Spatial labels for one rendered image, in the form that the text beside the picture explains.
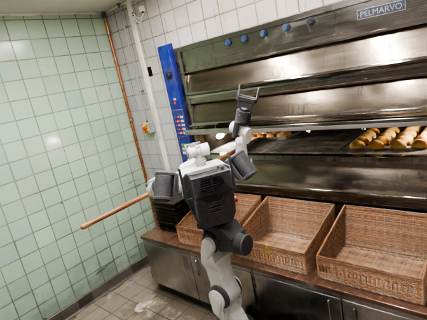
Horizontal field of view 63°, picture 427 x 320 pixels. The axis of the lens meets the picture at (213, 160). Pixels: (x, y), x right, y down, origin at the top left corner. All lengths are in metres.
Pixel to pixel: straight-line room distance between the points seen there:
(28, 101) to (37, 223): 1.02
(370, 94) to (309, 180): 0.71
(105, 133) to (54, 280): 1.40
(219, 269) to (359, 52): 1.47
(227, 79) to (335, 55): 0.84
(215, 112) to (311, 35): 0.98
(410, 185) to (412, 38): 0.82
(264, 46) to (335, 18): 0.51
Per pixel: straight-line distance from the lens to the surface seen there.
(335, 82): 2.31
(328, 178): 2.49
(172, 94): 3.11
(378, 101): 2.23
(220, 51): 2.75
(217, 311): 2.17
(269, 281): 2.42
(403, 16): 2.19
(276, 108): 2.51
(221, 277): 2.06
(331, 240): 2.35
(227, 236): 1.84
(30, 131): 3.24
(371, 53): 2.22
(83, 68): 3.51
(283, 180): 2.65
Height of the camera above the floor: 1.86
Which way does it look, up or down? 14 degrees down
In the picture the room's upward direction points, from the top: 11 degrees counter-clockwise
